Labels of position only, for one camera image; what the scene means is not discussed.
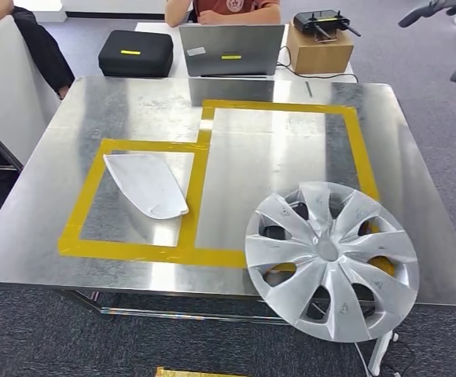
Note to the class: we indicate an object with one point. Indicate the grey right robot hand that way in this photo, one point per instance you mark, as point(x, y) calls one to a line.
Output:
point(429, 9)

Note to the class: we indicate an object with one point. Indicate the grey plastic wheel hubcap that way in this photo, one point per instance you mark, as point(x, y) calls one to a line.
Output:
point(326, 249)

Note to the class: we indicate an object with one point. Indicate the steel workbench table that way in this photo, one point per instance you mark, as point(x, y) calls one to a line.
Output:
point(251, 172)

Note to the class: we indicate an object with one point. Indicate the white curved plastic part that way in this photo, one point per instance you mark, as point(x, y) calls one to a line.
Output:
point(145, 184)

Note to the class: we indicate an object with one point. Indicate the black remote controller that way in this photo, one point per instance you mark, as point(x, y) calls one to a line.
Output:
point(318, 21)

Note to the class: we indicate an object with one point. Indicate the brown cardboard box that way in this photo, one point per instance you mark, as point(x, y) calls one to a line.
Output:
point(318, 54)

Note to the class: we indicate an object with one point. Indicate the person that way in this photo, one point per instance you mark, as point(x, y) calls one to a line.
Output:
point(231, 5)
point(43, 52)

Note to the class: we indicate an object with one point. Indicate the grey laptop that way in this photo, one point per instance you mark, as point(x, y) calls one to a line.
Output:
point(231, 44)

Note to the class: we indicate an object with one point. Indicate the white power strip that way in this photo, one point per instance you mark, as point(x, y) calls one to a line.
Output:
point(381, 354)

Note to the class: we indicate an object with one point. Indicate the black zip carry case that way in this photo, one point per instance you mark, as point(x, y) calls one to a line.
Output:
point(133, 62)

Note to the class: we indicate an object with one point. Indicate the yellow floor tape square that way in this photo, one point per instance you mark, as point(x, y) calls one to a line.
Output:
point(181, 373)

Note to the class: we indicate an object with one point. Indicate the steel table with yellow tape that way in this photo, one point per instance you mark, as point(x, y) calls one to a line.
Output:
point(0, 145)

